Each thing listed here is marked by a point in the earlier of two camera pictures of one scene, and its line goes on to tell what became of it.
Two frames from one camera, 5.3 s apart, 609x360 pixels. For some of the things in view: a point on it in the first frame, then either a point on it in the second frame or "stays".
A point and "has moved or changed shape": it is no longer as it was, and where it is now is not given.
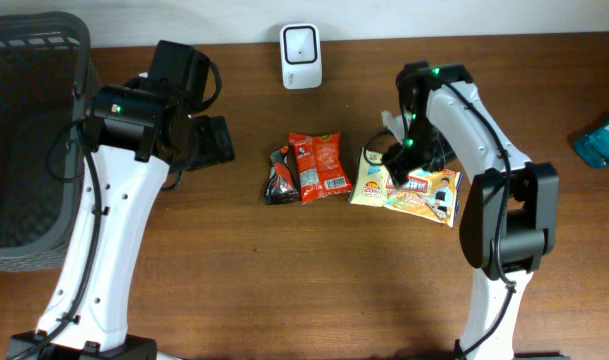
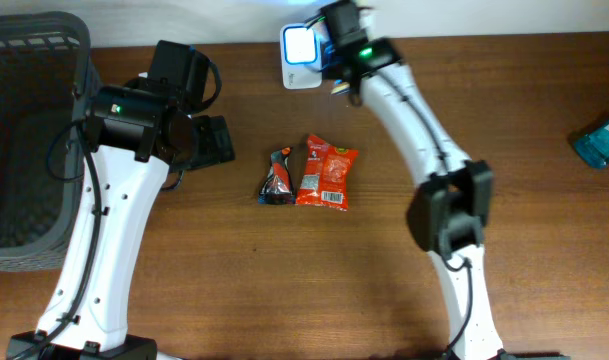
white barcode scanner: [301, 60] stays
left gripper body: [214, 141] stays
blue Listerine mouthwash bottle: [603, 143] stays
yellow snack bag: [434, 194] -> [340, 86]
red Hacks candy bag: [322, 170] has moved or changed shape
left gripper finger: [210, 141] stays
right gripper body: [401, 160] -> [341, 18]
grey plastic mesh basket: [36, 70] stays
